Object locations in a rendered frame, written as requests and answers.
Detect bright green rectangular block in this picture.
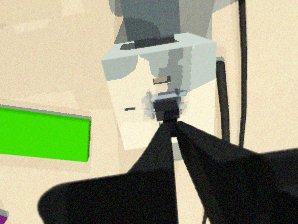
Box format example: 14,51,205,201
0,108,91,162

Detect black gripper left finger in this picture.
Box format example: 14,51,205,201
37,123,179,224

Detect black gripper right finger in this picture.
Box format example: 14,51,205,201
175,121,298,224

